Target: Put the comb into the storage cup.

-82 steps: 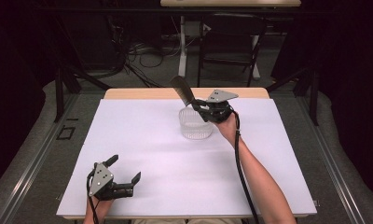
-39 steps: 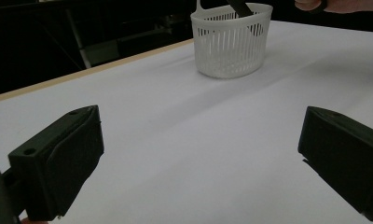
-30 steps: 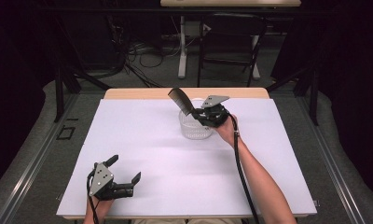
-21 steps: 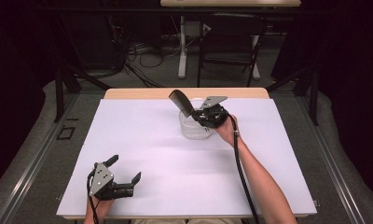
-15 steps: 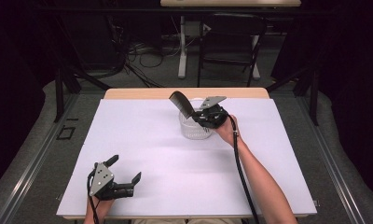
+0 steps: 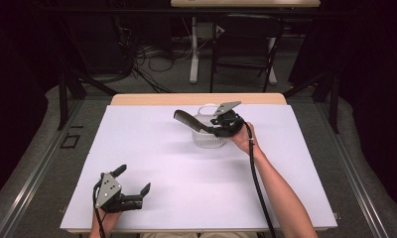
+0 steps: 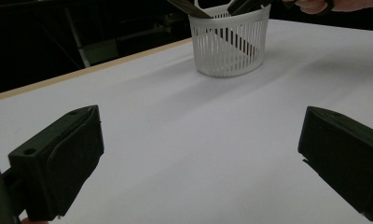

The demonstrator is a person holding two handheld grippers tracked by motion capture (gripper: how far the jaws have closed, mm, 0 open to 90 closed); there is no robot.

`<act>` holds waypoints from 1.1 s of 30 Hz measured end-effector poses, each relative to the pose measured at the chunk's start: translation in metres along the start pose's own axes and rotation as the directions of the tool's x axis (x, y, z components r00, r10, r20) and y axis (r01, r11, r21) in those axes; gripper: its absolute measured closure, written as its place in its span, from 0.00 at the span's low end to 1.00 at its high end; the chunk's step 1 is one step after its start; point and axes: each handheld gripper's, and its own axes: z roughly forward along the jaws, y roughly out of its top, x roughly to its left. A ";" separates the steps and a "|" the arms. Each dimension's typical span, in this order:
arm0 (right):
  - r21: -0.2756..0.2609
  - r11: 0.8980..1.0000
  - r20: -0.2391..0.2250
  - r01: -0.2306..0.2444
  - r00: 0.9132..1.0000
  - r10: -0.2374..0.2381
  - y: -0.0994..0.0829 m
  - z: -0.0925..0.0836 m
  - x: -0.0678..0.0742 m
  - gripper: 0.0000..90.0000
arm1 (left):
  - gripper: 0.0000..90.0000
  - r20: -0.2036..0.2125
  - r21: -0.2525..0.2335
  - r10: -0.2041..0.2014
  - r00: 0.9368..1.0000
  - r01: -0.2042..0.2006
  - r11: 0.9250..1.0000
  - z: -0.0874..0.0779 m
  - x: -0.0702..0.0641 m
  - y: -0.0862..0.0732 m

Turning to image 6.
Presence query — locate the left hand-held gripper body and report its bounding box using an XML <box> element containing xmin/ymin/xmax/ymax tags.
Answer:
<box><xmin>93</xmin><ymin>172</ymin><xmax>144</xmax><ymax>214</ymax></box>

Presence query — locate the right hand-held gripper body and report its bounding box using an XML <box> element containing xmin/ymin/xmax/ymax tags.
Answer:
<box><xmin>209</xmin><ymin>100</ymin><xmax>246</xmax><ymax>139</ymax></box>

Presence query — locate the clear plastic basket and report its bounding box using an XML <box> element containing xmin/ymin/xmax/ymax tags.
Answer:
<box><xmin>191</xmin><ymin>103</ymin><xmax>228</xmax><ymax>149</ymax></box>

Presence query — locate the person's right hand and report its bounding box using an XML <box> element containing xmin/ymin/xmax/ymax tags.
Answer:
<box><xmin>226</xmin><ymin>121</ymin><xmax>264</xmax><ymax>157</ymax></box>

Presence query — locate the person's left hand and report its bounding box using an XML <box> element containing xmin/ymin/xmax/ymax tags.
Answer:
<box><xmin>88</xmin><ymin>209</ymin><xmax>123</xmax><ymax>238</ymax></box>

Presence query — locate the white table mat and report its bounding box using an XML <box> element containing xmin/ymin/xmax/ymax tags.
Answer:
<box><xmin>60</xmin><ymin>104</ymin><xmax>338</xmax><ymax>231</ymax></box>

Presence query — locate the black tape square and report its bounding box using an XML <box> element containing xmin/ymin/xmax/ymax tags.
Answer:
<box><xmin>60</xmin><ymin>133</ymin><xmax>81</xmax><ymax>150</ymax></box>

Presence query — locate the wooden table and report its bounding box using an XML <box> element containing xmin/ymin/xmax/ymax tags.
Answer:
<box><xmin>66</xmin><ymin>92</ymin><xmax>330</xmax><ymax>234</ymax></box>

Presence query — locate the black metal stand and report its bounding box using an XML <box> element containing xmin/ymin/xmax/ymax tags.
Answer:
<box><xmin>282</xmin><ymin>70</ymin><xmax>340</xmax><ymax>135</ymax></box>
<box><xmin>56</xmin><ymin>68</ymin><xmax>120</xmax><ymax>132</ymax></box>

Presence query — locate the black folding chair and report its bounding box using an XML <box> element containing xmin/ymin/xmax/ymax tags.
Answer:
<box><xmin>208</xmin><ymin>13</ymin><xmax>285</xmax><ymax>94</ymax></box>

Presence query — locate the white-legged desk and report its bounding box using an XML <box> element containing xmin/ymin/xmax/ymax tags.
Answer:
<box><xmin>170</xmin><ymin>0</ymin><xmax>322</xmax><ymax>85</ymax></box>

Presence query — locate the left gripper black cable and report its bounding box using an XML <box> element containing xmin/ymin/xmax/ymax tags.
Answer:
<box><xmin>91</xmin><ymin>180</ymin><xmax>107</xmax><ymax>238</ymax></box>

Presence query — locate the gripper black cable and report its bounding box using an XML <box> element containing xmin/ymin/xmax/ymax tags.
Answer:
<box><xmin>244</xmin><ymin>121</ymin><xmax>278</xmax><ymax>238</ymax></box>
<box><xmin>91</xmin><ymin>180</ymin><xmax>107</xmax><ymax>238</ymax></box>

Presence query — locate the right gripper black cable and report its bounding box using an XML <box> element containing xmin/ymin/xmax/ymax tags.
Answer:
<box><xmin>244</xmin><ymin>121</ymin><xmax>278</xmax><ymax>238</ymax></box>

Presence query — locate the aluminium floor rail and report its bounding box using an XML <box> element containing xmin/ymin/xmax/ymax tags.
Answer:
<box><xmin>314</xmin><ymin>98</ymin><xmax>391</xmax><ymax>238</ymax></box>
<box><xmin>0</xmin><ymin>98</ymin><xmax>85</xmax><ymax>238</ymax></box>

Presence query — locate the bundle of floor cables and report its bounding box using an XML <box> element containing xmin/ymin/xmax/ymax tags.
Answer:
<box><xmin>118</xmin><ymin>16</ymin><xmax>217</xmax><ymax>94</ymax></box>

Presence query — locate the black metal frame bar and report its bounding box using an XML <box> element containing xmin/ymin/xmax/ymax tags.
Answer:
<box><xmin>34</xmin><ymin>7</ymin><xmax>353</xmax><ymax>18</ymax></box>

